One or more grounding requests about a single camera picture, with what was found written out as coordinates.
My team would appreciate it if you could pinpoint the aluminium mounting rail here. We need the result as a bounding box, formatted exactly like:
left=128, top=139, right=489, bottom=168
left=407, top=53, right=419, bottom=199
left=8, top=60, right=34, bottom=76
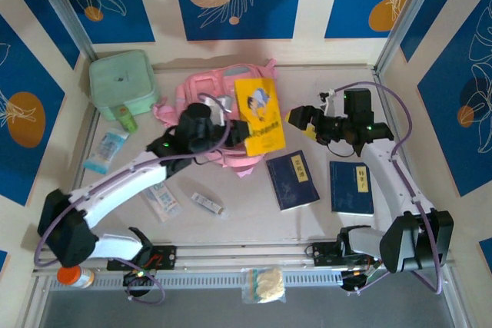
left=32, top=237, right=457, bottom=277

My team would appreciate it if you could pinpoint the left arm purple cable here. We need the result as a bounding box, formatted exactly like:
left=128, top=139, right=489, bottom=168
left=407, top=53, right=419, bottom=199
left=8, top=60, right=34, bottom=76
left=34, top=91, right=232, bottom=306

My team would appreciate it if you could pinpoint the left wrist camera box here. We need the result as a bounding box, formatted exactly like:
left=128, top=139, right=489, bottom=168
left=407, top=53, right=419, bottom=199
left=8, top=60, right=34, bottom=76
left=202, top=94, right=233, bottom=116

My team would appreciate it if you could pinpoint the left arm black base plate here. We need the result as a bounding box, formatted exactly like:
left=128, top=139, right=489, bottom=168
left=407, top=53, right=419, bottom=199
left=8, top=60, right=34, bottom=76
left=106, top=245, right=178, bottom=271

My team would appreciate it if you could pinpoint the mint green fabric pouch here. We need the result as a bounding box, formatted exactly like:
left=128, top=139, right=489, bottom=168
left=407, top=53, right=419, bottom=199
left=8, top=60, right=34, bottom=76
left=88, top=49, right=161, bottom=121

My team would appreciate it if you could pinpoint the pink school backpack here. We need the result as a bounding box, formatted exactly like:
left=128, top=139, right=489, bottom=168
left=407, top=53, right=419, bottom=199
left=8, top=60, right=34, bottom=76
left=153, top=58, right=278, bottom=179

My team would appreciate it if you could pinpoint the white blue wipes packet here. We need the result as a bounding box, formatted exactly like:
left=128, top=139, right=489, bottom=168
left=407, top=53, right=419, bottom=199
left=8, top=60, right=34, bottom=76
left=140, top=181, right=183, bottom=224

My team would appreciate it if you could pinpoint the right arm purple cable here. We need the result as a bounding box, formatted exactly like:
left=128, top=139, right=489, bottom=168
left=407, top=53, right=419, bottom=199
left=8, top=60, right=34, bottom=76
left=330, top=81, right=443, bottom=295

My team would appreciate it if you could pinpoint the light blue tissue packet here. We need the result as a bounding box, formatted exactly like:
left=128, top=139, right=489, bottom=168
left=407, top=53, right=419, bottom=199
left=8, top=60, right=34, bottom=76
left=83, top=128, right=131, bottom=174

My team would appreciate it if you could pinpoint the grey metal panel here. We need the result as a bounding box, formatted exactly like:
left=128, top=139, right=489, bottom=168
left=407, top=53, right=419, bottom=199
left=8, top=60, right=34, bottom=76
left=38, top=287, right=472, bottom=328

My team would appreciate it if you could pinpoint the black cable mount bracket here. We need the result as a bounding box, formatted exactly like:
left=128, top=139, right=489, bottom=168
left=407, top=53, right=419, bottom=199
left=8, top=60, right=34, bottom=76
left=121, top=268, right=157, bottom=299
left=340, top=266, right=384, bottom=293

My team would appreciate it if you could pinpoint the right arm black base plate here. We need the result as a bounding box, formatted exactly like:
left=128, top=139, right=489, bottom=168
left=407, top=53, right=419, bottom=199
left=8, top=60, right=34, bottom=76
left=311, top=241, right=381, bottom=267

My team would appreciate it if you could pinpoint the yellow picture book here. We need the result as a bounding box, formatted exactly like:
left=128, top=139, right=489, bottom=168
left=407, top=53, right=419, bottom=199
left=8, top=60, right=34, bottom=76
left=233, top=77, right=288, bottom=158

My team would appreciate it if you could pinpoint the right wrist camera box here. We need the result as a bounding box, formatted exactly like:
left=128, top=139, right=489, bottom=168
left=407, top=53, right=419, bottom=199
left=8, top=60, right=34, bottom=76
left=317, top=90, right=337, bottom=114

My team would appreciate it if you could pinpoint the small tube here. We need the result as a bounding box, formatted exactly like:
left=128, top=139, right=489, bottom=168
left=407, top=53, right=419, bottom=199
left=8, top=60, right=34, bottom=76
left=191, top=191, right=231, bottom=218

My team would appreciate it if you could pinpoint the dark blue paperback book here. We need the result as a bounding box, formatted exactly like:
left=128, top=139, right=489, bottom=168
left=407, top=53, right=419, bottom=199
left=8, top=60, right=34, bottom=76
left=329, top=161, right=374, bottom=217
left=265, top=150, right=321, bottom=213

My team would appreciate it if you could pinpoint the orange capped bottle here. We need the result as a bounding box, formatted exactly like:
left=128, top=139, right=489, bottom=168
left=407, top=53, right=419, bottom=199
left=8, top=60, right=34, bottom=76
left=56, top=265, right=95, bottom=290

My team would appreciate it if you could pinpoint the slotted grey cable duct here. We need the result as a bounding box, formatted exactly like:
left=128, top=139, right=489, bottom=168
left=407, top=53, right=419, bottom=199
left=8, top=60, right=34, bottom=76
left=48, top=269, right=443, bottom=291

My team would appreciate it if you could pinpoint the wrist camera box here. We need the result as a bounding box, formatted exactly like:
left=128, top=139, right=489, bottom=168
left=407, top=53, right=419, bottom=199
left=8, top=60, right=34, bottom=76
left=317, top=90, right=337, bottom=114
left=202, top=94, right=233, bottom=116

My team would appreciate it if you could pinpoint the small green bottle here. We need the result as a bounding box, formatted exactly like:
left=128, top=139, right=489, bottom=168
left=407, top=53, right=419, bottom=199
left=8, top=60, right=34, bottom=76
left=117, top=104, right=138, bottom=134

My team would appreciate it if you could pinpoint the aluminium corner post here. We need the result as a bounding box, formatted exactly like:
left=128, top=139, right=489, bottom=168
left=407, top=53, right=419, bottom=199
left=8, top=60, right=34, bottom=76
left=374, top=0, right=450, bottom=75
left=28, top=0, right=97, bottom=64

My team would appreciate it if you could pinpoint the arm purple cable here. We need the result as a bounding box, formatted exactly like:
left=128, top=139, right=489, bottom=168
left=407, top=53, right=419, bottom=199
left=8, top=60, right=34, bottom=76
left=330, top=81, right=443, bottom=295
left=34, top=91, right=232, bottom=306

